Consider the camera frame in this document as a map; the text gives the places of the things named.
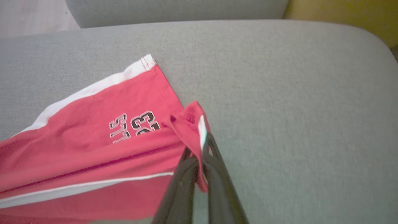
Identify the red and white basketball jersey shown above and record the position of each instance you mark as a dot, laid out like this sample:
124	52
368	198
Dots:
93	149

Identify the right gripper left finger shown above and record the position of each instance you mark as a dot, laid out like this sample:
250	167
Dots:
178	196

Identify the large grey sofa seat cushion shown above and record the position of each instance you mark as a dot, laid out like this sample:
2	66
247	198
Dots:
279	93

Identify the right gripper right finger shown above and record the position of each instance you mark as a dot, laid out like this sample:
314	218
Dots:
222	193

